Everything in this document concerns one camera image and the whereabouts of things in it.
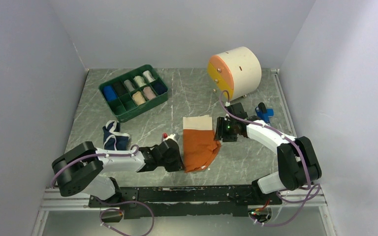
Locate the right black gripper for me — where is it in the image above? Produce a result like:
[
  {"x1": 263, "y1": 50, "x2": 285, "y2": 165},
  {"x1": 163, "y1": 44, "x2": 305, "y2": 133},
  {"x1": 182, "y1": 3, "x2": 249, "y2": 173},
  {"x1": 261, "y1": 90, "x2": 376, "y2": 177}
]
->
[{"x1": 214, "y1": 117, "x2": 237, "y2": 142}]

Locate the orange cream underwear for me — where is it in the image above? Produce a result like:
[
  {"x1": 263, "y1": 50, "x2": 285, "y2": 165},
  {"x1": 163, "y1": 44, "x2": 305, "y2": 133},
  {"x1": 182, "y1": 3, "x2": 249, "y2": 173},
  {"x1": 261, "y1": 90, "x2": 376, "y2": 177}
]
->
[{"x1": 183, "y1": 115, "x2": 221, "y2": 173}]

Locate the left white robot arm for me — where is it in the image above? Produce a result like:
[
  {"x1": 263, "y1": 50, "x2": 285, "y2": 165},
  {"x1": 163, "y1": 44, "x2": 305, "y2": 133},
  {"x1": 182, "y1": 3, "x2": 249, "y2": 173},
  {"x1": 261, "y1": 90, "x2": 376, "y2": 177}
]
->
[{"x1": 50, "y1": 139, "x2": 184, "y2": 207}]

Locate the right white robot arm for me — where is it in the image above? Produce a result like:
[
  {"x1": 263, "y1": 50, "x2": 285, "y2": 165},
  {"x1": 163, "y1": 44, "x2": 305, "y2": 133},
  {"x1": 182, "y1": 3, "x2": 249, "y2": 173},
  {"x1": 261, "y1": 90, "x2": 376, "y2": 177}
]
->
[{"x1": 214, "y1": 103, "x2": 322, "y2": 204}]

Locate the navy white crumpled underwear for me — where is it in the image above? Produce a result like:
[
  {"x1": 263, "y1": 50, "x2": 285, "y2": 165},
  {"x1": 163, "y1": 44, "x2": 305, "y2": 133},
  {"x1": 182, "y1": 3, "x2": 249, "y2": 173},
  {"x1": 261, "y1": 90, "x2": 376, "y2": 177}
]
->
[{"x1": 102, "y1": 120, "x2": 130, "y2": 151}]

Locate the beige rolled underwear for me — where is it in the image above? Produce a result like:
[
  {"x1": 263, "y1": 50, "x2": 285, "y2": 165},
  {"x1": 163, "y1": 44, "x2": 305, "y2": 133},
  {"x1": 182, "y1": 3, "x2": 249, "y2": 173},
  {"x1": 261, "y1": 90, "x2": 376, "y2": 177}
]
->
[{"x1": 132, "y1": 91, "x2": 146, "y2": 106}]

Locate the pink rolled underwear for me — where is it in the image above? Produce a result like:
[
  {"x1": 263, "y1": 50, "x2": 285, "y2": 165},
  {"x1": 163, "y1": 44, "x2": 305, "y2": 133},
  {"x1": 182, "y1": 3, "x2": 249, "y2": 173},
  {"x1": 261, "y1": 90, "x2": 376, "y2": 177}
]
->
[{"x1": 143, "y1": 86, "x2": 157, "y2": 100}]

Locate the navy rolled underwear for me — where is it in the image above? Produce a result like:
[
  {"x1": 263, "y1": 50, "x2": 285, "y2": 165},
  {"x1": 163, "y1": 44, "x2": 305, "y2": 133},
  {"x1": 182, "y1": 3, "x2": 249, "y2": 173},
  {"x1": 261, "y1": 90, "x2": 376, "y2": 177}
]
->
[{"x1": 152, "y1": 81, "x2": 168, "y2": 95}]

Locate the cream rolled underwear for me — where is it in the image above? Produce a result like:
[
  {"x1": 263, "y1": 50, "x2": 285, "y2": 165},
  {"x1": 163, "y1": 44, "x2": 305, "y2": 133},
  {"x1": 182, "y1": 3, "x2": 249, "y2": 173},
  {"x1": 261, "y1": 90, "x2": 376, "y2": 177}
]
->
[{"x1": 133, "y1": 76, "x2": 147, "y2": 88}]

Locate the grey rolled underwear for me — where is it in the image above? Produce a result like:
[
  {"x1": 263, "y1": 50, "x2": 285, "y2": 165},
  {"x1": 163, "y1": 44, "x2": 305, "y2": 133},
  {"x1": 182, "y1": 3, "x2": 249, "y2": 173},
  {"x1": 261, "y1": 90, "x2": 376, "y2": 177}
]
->
[{"x1": 124, "y1": 80, "x2": 135, "y2": 92}]

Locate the white rolled underwear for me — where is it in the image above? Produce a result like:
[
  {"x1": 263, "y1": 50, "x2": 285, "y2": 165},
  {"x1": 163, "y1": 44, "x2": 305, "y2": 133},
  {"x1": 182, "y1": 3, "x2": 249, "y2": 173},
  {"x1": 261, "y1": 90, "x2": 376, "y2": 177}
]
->
[{"x1": 143, "y1": 70, "x2": 156, "y2": 83}]

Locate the black rolled underwear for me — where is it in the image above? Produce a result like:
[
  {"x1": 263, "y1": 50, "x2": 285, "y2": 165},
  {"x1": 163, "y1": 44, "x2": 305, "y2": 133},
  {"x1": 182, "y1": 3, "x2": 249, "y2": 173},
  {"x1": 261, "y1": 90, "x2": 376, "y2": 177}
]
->
[{"x1": 112, "y1": 81, "x2": 128, "y2": 97}]

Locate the blue rolled underwear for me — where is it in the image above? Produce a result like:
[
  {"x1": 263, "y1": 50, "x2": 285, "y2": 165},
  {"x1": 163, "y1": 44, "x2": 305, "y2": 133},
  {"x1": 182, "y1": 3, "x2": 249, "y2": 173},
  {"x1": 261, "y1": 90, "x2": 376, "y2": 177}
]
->
[{"x1": 102, "y1": 85, "x2": 118, "y2": 102}]

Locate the blue black hand tool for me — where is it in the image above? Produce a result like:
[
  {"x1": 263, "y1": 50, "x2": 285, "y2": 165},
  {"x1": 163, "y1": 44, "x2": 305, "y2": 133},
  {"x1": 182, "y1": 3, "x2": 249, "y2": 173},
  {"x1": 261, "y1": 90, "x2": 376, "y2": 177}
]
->
[{"x1": 255, "y1": 102, "x2": 274, "y2": 125}]

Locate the round cream drawer cabinet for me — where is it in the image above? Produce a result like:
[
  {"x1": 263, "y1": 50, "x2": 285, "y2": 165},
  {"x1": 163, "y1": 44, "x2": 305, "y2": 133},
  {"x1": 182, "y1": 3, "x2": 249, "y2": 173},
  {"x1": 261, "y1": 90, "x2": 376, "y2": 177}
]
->
[{"x1": 207, "y1": 46, "x2": 262, "y2": 101}]

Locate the green divided storage tray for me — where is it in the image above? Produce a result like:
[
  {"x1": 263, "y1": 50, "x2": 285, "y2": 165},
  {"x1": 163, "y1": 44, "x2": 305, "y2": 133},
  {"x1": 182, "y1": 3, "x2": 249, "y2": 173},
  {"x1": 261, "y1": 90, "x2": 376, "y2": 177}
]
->
[{"x1": 98, "y1": 64, "x2": 169, "y2": 123}]

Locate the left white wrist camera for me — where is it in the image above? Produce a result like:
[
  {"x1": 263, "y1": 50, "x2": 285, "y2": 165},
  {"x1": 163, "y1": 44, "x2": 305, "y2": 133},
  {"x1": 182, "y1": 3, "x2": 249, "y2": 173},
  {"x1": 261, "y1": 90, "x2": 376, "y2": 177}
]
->
[{"x1": 161, "y1": 133, "x2": 180, "y2": 142}]

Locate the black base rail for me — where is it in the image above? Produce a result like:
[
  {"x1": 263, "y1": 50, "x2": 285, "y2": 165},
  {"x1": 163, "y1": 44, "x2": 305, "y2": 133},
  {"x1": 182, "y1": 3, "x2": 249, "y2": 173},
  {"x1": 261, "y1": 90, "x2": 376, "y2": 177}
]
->
[{"x1": 88, "y1": 184, "x2": 282, "y2": 219}]

